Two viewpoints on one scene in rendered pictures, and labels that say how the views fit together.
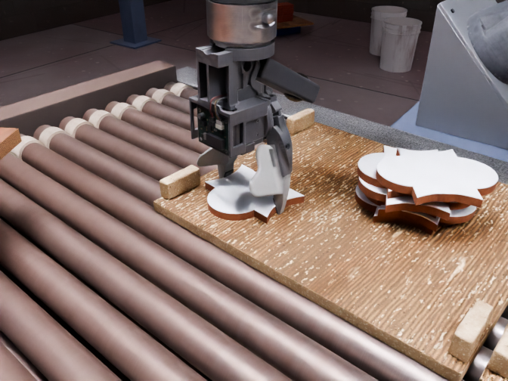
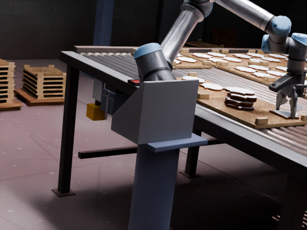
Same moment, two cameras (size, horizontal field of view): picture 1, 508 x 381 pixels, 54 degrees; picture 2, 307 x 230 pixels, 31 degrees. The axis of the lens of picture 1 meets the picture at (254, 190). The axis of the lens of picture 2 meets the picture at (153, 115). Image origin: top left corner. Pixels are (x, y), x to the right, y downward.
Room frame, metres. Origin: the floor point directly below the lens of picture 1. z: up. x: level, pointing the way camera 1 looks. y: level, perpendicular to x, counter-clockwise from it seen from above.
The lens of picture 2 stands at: (3.03, 0.04, 1.53)
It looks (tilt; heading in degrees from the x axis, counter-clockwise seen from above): 15 degrees down; 194
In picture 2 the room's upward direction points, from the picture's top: 7 degrees clockwise
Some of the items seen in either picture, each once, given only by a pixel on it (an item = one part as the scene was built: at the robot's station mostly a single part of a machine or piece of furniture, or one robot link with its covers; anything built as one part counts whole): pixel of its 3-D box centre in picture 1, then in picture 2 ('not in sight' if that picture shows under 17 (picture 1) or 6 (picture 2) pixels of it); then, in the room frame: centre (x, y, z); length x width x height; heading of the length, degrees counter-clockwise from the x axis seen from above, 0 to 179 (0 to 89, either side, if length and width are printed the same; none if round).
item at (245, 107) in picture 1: (237, 94); (293, 83); (0.54, 0.02, 1.08); 0.09 x 0.08 x 0.12; 134
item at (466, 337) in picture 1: (472, 329); not in sight; (0.31, -0.20, 0.95); 0.06 x 0.02 x 0.03; 139
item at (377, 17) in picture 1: (386, 31); not in sight; (4.43, -1.16, 0.18); 0.30 x 0.30 x 0.37
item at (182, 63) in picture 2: not in sight; (171, 58); (-0.42, -0.77, 0.94); 0.41 x 0.35 x 0.04; 49
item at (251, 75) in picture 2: not in sight; (261, 71); (-0.45, -0.20, 0.94); 0.41 x 0.35 x 0.04; 49
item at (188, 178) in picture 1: (180, 182); (306, 117); (0.57, 0.10, 0.95); 0.06 x 0.02 x 0.03; 139
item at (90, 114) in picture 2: not in sight; (97, 98); (0.12, -1.03, 0.74); 0.09 x 0.08 x 0.24; 49
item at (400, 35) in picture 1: (398, 44); not in sight; (4.00, -1.16, 0.18); 0.30 x 0.30 x 0.37
